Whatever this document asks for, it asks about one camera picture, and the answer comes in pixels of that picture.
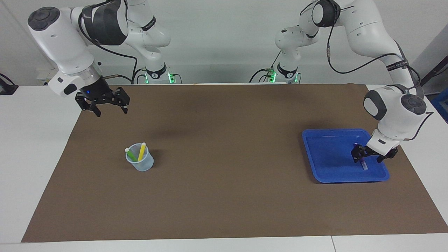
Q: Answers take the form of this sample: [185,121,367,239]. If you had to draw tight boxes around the purple pen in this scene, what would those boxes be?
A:
[353,142,368,171]

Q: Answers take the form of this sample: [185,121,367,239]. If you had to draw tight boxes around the blue plastic tray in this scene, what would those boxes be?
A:
[302,128,390,183]

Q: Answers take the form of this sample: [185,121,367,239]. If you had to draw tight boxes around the translucent plastic cup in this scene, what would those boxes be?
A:
[125,143,154,172]

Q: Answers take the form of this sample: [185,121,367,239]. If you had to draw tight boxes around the blue storage box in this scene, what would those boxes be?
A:
[432,92,448,124]

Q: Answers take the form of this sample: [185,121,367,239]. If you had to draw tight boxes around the black stand pole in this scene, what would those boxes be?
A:
[408,55,448,94]

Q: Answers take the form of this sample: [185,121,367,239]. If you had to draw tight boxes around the brown table mat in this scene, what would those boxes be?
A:
[21,83,448,243]

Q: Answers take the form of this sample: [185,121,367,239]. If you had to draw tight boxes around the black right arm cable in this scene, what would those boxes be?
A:
[78,0,138,84]

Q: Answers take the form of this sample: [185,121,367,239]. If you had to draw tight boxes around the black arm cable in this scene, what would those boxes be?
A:
[78,0,138,84]
[299,0,434,141]

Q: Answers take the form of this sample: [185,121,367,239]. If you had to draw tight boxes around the black clamp mount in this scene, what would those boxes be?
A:
[0,73,19,96]

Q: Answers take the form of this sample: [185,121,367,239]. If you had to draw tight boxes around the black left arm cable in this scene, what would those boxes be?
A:
[299,0,434,141]

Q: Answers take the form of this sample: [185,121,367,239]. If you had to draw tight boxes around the black base cable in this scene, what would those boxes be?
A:
[249,51,282,83]

